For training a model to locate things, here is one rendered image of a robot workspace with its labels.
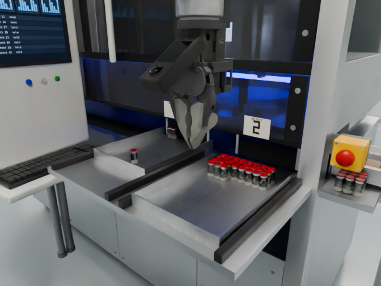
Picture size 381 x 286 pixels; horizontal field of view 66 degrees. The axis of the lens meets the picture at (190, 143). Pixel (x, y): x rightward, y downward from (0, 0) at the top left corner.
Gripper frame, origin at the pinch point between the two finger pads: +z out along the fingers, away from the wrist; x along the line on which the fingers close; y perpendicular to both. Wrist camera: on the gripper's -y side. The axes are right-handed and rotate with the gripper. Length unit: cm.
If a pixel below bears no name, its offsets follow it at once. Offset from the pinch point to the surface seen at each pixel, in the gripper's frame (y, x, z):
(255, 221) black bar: 12.4, -7.8, 19.4
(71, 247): 20, 100, 88
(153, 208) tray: 1.5, 12.2, 19.1
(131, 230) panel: 39, 71, 74
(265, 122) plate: 38.9, 4.4, 5.6
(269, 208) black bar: 19.0, -7.9, 19.4
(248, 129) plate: 38.9, 9.7, 8.5
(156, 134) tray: 42, 54, 20
